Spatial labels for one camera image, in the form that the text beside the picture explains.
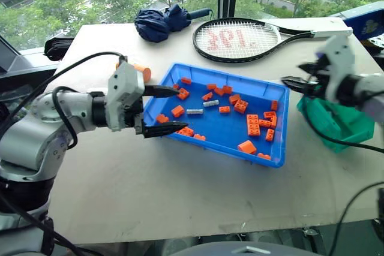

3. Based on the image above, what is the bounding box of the blue plastic bin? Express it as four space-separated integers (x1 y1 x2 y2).
142 62 290 169

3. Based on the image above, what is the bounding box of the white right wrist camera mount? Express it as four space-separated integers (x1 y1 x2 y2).
317 35 355 101

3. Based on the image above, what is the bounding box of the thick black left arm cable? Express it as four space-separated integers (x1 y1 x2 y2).
52 86 79 151

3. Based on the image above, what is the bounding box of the dark slanted panel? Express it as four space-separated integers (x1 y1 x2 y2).
0 35 58 89

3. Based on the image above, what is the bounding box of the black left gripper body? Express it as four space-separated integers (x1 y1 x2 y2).
121 84 148 136

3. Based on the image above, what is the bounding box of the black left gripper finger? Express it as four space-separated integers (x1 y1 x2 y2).
142 121 190 140
144 85 181 99

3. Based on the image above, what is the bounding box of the black hanging cable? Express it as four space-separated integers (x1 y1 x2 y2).
328 180 384 256

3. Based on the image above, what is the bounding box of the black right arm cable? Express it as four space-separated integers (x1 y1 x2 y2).
302 107 384 152

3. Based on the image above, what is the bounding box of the black white tennis racket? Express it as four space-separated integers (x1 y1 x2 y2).
192 17 354 65

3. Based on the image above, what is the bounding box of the black robot body cable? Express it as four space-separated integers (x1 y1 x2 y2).
0 189 101 256

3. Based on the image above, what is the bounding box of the green plastic bin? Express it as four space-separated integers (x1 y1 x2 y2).
296 93 376 155

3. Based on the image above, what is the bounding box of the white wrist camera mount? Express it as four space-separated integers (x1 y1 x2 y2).
107 62 146 132
317 35 355 101

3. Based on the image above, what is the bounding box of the black folded bag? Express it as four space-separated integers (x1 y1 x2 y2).
44 36 76 62

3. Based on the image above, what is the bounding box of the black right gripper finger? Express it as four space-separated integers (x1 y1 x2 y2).
298 62 320 74
281 76 316 95

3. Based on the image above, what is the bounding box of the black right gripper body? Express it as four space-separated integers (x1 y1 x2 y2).
308 56 332 98

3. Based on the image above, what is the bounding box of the orange plastic cylinder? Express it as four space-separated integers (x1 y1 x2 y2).
116 62 152 83

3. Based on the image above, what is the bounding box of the blue printed box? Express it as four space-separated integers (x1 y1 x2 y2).
341 0 384 41

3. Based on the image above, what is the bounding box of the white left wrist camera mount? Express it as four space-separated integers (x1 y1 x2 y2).
107 62 146 132

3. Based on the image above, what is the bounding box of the large flat orange toy brick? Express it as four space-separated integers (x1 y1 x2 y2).
246 113 261 137

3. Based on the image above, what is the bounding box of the navy blue folded umbrella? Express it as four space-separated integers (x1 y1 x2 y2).
133 4 212 43

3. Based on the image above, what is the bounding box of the orange sloped toy brick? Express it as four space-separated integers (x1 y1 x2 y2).
237 140 257 155

